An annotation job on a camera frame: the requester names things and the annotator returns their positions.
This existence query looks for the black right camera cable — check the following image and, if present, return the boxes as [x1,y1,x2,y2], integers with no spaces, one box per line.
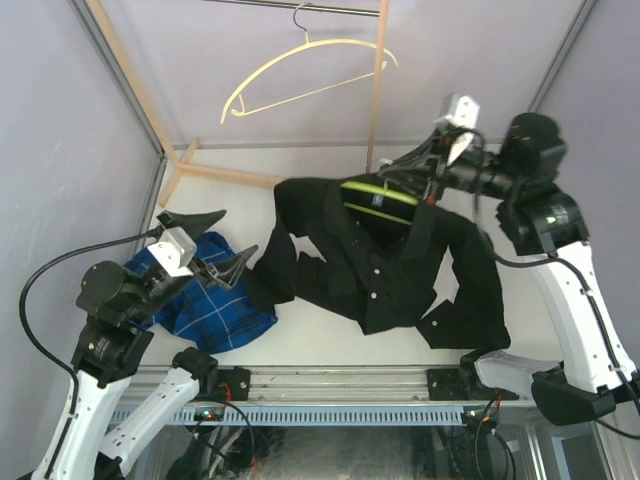
[469,129,640,441]

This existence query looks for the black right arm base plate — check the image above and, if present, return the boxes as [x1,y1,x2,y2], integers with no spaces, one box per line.
[426,368,495,401]

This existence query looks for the blue slotted cable duct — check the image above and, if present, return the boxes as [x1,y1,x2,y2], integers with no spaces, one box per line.
[164,405,465,427]

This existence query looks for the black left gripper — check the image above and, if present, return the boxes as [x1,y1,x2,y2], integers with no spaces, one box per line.
[128,208,258,322]

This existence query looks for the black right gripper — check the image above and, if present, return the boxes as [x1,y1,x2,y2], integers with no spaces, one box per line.
[377,128,520,205]

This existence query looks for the aluminium extrusion rail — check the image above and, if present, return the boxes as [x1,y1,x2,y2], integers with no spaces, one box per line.
[119,363,551,405]

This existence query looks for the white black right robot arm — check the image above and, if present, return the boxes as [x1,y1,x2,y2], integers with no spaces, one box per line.
[379,112,639,426]

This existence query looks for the metal hanging rod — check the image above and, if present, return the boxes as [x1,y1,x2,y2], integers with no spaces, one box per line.
[210,0,380,17]

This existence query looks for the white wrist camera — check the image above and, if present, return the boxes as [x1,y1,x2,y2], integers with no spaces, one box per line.
[433,92,482,166]
[147,227,196,278]

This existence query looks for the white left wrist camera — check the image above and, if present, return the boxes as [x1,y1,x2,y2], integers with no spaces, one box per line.
[147,227,196,278]

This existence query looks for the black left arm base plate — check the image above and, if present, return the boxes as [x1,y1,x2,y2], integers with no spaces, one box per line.
[196,367,251,402]

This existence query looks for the black camera cable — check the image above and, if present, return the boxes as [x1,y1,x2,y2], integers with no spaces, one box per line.
[469,129,640,441]
[18,227,166,416]

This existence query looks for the black left camera cable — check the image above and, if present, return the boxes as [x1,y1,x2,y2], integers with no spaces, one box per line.
[18,227,166,416]

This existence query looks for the black button shirt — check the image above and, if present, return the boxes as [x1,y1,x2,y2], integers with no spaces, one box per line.
[241,177,511,350]

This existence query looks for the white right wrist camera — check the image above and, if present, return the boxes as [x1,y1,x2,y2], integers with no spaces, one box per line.
[433,92,482,166]

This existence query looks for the beige plastic hanger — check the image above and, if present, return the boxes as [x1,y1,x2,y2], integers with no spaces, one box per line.
[219,1,400,125]

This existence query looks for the wooden clothes rack frame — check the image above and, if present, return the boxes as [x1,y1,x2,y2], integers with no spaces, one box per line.
[80,1,389,207]

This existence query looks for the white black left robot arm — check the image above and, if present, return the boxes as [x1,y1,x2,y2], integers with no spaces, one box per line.
[18,211,258,479]

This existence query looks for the blue plaid shirt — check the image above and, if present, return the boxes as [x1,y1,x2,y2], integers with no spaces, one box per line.
[122,230,279,354]

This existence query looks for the green plastic hanger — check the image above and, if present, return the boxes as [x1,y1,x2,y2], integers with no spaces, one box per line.
[339,173,418,227]

